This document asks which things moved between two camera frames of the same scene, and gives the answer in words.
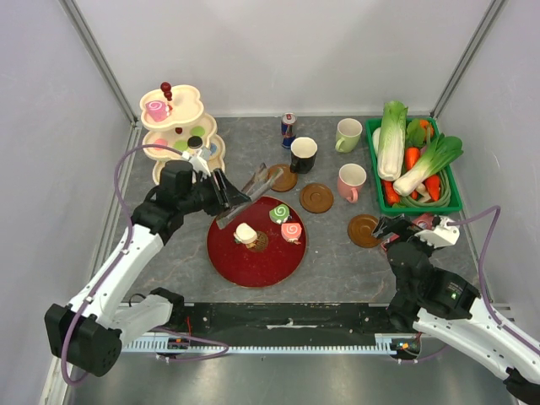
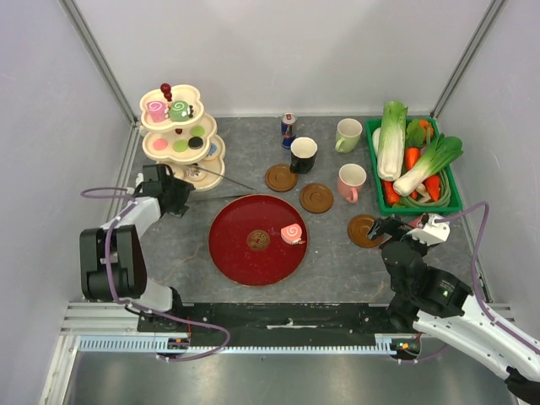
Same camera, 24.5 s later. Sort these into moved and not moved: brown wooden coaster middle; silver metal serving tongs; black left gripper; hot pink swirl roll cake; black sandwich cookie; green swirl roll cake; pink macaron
Moved: green swirl roll cake; silver metal serving tongs; black left gripper
Not moved: black sandwich cookie; pink macaron; brown wooden coaster middle; hot pink swirl roll cake
